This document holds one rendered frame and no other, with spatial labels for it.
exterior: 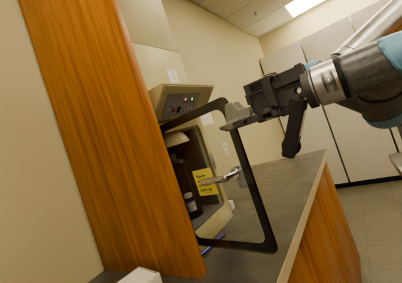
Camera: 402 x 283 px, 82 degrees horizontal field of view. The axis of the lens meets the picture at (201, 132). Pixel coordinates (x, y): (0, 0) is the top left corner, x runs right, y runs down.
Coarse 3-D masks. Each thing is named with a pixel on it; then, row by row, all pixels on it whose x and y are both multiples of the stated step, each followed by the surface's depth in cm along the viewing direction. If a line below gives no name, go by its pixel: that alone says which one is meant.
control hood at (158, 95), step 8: (160, 88) 72; (168, 88) 73; (176, 88) 77; (184, 88) 80; (192, 88) 84; (200, 88) 89; (208, 88) 94; (152, 96) 74; (160, 96) 73; (200, 96) 92; (208, 96) 98; (152, 104) 75; (160, 104) 74; (200, 104) 95; (160, 112) 76; (160, 120) 79
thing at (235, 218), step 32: (160, 128) 74; (192, 128) 65; (192, 160) 67; (224, 160) 59; (192, 192) 70; (224, 192) 62; (256, 192) 55; (192, 224) 73; (224, 224) 64; (256, 224) 57
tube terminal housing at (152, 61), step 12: (144, 48) 86; (156, 48) 92; (144, 60) 84; (156, 60) 90; (168, 60) 96; (180, 60) 103; (144, 72) 82; (156, 72) 88; (180, 72) 101; (156, 84) 86; (168, 120) 86
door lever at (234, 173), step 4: (232, 168) 58; (232, 172) 57; (236, 172) 57; (220, 176) 55; (224, 176) 54; (228, 176) 55; (232, 176) 56; (236, 176) 57; (200, 180) 60; (204, 180) 59; (208, 180) 58; (212, 180) 57; (216, 180) 56; (220, 180) 55; (224, 180) 54; (228, 180) 54; (204, 184) 59; (208, 184) 58
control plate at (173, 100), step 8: (168, 96) 75; (176, 96) 79; (184, 96) 83; (192, 96) 87; (168, 104) 77; (176, 104) 81; (184, 104) 85; (192, 104) 90; (168, 112) 80; (184, 112) 88
